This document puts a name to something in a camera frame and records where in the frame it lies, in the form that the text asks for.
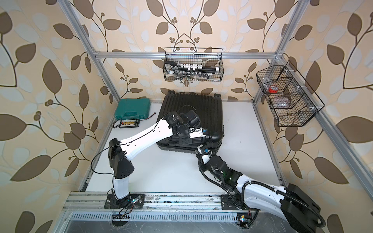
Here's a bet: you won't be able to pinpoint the black hard-shell suitcase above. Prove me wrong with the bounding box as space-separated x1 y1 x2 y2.
156 90 224 154

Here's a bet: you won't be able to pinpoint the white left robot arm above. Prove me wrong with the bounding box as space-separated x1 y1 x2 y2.
108 110 208 201

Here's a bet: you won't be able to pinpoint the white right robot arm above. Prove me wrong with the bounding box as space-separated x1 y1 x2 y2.
196 145 326 233

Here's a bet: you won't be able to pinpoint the black screwdriver bit holder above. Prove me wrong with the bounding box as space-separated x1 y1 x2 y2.
119 119 140 129

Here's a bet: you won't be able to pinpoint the green plastic tool case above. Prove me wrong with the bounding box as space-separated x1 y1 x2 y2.
114 98 151 120

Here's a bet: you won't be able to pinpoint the red lid in basket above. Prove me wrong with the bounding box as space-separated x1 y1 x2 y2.
268 85 279 94

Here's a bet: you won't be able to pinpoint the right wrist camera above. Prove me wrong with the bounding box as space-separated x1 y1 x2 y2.
201 148 212 165

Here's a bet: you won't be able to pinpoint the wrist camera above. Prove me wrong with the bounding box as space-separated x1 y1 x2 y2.
189 128 208 138
201 148 212 165

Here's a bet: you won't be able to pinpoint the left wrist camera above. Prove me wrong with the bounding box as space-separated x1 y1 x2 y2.
189 128 208 138

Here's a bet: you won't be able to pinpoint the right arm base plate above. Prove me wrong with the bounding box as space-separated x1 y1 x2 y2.
220 194 249 211

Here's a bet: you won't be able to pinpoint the socket set rail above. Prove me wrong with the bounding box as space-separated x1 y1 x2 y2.
177 63 220 74

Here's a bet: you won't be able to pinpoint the black handled scissors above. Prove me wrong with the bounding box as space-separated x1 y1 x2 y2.
163 61 181 75

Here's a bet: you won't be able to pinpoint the back wall wire basket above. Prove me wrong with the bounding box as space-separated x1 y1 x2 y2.
163 47 224 83

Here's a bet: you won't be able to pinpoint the wall wire basket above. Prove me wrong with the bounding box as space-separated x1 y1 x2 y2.
256 61 325 127
163 47 224 83

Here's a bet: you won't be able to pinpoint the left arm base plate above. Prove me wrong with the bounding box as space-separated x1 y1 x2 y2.
104 193 145 209

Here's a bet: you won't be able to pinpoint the right wall wire basket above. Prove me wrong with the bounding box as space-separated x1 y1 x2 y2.
256 61 325 127

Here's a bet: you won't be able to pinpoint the aluminium frame rail front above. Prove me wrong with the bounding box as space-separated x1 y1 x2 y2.
63 192 258 223

